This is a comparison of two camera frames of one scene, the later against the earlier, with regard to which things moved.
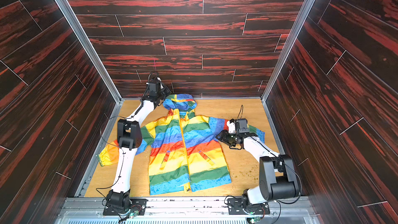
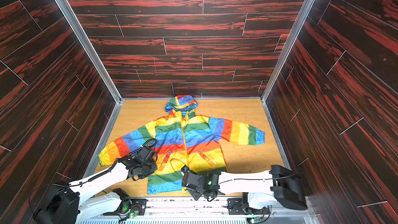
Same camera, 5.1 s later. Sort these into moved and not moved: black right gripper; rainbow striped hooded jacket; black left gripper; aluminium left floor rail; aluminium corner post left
Moved: black left gripper; black right gripper
Not moved: aluminium corner post left; rainbow striped hooded jacket; aluminium left floor rail
